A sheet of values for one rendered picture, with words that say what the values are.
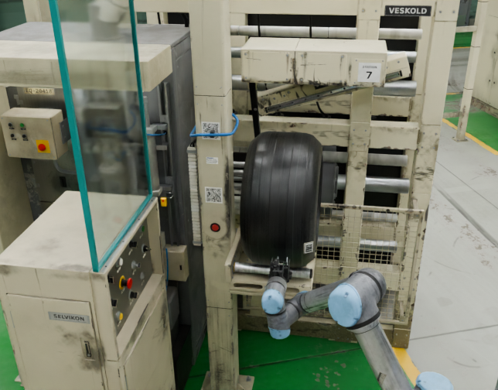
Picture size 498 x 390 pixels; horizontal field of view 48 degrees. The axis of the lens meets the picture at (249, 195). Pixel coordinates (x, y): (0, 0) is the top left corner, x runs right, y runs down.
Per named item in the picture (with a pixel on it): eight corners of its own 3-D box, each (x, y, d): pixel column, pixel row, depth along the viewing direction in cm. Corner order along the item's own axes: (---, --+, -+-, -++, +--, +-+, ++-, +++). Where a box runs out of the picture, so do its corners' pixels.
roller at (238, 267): (231, 268, 246) (233, 259, 249) (232, 273, 250) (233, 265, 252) (312, 275, 241) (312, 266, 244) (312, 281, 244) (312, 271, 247)
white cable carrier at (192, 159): (193, 245, 256) (186, 147, 234) (196, 239, 260) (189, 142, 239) (202, 246, 255) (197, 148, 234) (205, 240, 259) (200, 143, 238)
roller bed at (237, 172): (221, 215, 291) (219, 162, 277) (226, 202, 304) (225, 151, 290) (259, 218, 288) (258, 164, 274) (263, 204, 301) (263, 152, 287)
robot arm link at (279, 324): (301, 327, 208) (296, 301, 205) (281, 343, 201) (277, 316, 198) (284, 322, 214) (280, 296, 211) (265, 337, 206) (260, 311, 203)
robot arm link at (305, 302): (388, 252, 183) (295, 287, 220) (370, 267, 176) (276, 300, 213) (406, 284, 183) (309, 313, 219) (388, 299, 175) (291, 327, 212)
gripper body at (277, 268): (291, 258, 219) (287, 272, 208) (290, 278, 222) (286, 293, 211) (271, 257, 221) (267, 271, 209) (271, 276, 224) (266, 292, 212)
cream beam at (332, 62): (240, 83, 244) (240, 49, 237) (250, 68, 266) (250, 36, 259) (385, 88, 234) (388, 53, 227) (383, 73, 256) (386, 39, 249)
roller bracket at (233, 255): (224, 282, 247) (223, 264, 242) (241, 236, 282) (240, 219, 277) (232, 283, 246) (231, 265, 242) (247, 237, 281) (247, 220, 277)
